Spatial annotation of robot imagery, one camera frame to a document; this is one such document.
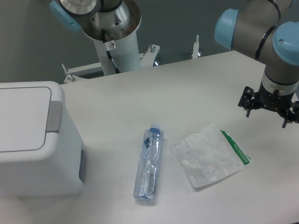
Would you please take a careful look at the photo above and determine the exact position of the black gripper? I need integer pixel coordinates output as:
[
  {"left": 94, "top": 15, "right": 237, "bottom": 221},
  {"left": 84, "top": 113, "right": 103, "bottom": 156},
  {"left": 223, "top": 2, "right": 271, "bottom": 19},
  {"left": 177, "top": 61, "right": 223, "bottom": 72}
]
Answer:
[{"left": 238, "top": 84, "right": 299, "bottom": 128}]

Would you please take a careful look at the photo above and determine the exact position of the grey lid release button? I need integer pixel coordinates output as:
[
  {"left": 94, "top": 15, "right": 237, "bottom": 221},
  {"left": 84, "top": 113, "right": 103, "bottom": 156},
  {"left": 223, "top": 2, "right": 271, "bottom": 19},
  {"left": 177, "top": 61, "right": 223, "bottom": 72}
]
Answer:
[{"left": 46, "top": 100, "right": 63, "bottom": 133}]

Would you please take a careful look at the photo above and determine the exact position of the white trash can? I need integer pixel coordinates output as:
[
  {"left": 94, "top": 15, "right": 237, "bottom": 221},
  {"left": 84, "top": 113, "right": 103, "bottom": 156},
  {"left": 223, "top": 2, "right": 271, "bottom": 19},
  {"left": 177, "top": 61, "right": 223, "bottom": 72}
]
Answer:
[{"left": 0, "top": 81, "right": 86, "bottom": 196}]

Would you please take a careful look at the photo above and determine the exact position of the white trash can lid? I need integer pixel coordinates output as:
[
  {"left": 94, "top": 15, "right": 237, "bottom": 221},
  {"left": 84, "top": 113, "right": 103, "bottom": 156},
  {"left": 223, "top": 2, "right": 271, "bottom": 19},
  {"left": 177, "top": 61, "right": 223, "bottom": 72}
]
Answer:
[{"left": 0, "top": 87, "right": 51, "bottom": 153}]

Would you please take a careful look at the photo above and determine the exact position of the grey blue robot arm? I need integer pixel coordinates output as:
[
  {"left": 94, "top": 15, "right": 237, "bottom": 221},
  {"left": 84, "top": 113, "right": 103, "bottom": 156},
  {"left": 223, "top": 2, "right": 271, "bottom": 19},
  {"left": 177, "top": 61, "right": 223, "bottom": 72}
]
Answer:
[{"left": 49, "top": 0, "right": 299, "bottom": 125}]

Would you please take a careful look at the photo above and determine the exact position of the white crumpled plastic bag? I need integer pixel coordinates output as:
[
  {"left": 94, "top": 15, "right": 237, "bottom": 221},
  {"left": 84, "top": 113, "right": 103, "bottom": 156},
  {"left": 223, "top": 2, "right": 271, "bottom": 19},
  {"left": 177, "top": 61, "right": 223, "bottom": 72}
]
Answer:
[{"left": 172, "top": 124, "right": 251, "bottom": 189}]

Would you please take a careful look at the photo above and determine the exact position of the clear plastic water bottle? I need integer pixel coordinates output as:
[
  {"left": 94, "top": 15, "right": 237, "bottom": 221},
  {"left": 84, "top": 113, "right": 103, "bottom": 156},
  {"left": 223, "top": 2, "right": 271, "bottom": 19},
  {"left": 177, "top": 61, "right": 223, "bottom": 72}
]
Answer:
[{"left": 133, "top": 124, "right": 164, "bottom": 204}]

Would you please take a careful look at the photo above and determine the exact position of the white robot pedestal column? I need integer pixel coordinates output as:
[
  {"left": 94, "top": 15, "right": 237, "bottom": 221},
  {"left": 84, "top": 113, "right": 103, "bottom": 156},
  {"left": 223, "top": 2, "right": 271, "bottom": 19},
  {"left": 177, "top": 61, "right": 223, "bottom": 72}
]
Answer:
[{"left": 83, "top": 1, "right": 141, "bottom": 76}]

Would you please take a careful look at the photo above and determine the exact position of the black cable on pedestal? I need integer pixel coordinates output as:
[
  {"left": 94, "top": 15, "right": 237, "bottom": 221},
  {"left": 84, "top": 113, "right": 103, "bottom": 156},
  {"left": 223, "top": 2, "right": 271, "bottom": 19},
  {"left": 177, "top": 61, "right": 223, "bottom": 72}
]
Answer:
[{"left": 100, "top": 27, "right": 121, "bottom": 76}]

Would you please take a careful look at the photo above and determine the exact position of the white pedestal base frame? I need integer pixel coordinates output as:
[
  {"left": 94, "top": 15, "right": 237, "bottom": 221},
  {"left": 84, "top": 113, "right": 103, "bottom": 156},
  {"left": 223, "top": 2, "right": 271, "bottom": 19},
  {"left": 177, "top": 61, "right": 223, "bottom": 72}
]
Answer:
[{"left": 62, "top": 34, "right": 203, "bottom": 83}]

